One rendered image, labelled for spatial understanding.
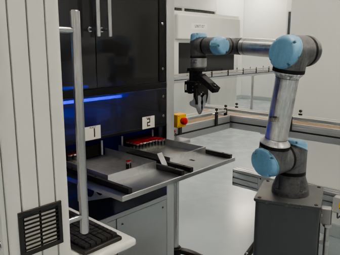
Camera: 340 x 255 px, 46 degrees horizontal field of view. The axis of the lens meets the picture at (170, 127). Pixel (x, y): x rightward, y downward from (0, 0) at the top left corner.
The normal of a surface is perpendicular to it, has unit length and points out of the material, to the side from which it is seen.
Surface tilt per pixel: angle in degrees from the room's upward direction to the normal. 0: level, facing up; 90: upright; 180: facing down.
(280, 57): 82
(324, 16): 90
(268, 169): 97
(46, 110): 90
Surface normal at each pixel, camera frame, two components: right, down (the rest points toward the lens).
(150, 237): 0.74, 0.13
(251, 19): -0.68, 0.14
